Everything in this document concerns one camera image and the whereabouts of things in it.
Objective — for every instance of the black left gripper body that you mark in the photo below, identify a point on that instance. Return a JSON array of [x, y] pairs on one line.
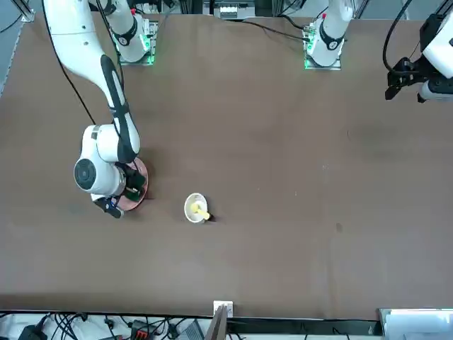
[[415, 72]]

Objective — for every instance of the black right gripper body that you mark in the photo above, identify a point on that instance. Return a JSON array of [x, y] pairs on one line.
[[127, 173]]

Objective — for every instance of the green and yellow sponge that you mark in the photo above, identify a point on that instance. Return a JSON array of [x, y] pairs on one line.
[[138, 182]]

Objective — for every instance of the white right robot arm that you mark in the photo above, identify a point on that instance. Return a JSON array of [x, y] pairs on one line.
[[85, 42]]

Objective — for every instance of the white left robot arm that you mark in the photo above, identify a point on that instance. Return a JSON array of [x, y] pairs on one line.
[[331, 39]]

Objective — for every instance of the pink plate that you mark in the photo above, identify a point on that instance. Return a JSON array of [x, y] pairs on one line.
[[132, 204]]

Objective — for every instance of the yellow spoon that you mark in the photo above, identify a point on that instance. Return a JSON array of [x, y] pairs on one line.
[[203, 213]]

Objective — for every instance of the red and black power strip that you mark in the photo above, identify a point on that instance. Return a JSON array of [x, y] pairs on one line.
[[138, 333]]

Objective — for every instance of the white power strip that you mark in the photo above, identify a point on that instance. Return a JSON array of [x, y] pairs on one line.
[[230, 12]]

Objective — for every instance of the large black power adapter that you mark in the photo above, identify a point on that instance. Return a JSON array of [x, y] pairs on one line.
[[32, 333]]

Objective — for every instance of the black wrist mount block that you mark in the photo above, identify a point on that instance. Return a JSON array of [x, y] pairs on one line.
[[108, 207]]

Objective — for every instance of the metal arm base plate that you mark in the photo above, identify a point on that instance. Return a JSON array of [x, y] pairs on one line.
[[336, 67], [141, 63]]

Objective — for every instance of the white corner bracket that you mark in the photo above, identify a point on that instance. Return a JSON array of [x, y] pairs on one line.
[[230, 310]]

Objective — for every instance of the aluminium frame post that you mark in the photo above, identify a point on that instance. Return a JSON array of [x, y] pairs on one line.
[[217, 326]]

